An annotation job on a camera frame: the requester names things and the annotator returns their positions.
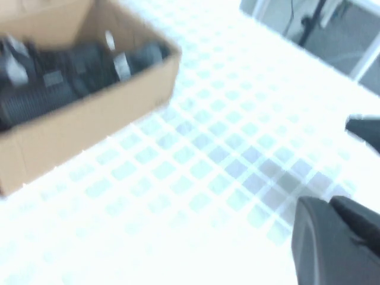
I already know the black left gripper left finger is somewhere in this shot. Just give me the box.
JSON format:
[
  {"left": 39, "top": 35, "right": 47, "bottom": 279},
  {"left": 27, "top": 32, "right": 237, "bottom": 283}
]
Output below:
[{"left": 292, "top": 195, "right": 380, "bottom": 285}]

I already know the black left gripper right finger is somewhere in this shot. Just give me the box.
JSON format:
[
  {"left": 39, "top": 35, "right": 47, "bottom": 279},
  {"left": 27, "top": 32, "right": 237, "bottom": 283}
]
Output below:
[{"left": 345, "top": 113, "right": 380, "bottom": 156}]

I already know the brown cardboard shoe box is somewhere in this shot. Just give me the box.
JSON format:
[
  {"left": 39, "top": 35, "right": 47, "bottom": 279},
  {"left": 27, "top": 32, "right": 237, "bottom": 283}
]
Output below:
[{"left": 0, "top": 0, "right": 182, "bottom": 197}]

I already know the black stand pole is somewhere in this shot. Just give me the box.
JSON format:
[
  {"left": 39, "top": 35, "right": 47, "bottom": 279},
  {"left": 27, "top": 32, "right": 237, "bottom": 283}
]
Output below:
[{"left": 299, "top": 0, "right": 327, "bottom": 46}]

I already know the grey checked table cloth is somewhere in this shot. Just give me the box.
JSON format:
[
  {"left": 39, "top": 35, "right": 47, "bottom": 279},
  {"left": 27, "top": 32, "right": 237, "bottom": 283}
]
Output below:
[{"left": 0, "top": 0, "right": 380, "bottom": 285}]

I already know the white metal frame leg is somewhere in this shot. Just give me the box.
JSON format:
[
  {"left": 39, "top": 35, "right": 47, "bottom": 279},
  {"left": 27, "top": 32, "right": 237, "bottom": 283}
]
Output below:
[{"left": 351, "top": 40, "right": 380, "bottom": 83}]

